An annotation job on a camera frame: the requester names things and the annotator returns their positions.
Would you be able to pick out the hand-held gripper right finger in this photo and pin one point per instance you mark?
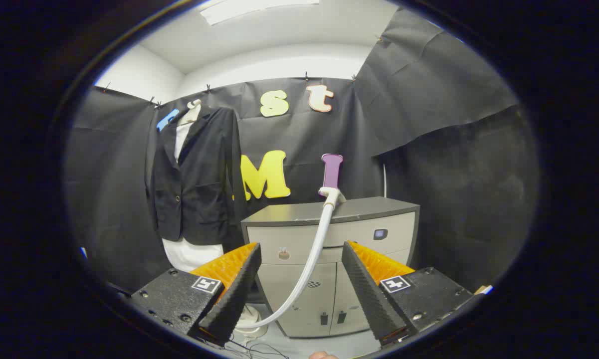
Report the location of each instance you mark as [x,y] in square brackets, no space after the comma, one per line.
[371,299]

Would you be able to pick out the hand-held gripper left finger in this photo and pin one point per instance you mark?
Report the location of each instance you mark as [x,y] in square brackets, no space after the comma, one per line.
[234,299]

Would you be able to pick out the white shirt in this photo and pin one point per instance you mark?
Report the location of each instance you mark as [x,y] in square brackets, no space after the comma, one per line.
[189,254]

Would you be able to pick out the black suit jacket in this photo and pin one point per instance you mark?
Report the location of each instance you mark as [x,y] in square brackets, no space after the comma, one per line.
[199,189]

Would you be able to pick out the white steamer base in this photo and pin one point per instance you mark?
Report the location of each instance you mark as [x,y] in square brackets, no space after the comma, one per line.
[252,329]

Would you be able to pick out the white clothes hanger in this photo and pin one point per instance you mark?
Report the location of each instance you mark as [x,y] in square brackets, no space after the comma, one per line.
[194,110]

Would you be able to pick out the grey cabinet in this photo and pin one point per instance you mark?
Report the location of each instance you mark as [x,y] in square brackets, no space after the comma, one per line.
[359,234]

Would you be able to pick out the black backdrop cloth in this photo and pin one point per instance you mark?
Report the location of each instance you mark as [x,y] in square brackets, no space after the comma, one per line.
[429,124]

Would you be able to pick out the row of black cloth clips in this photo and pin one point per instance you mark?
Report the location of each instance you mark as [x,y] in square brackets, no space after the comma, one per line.
[207,88]

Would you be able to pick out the ceiling light panel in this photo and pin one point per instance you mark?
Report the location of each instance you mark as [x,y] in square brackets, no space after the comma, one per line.
[249,9]

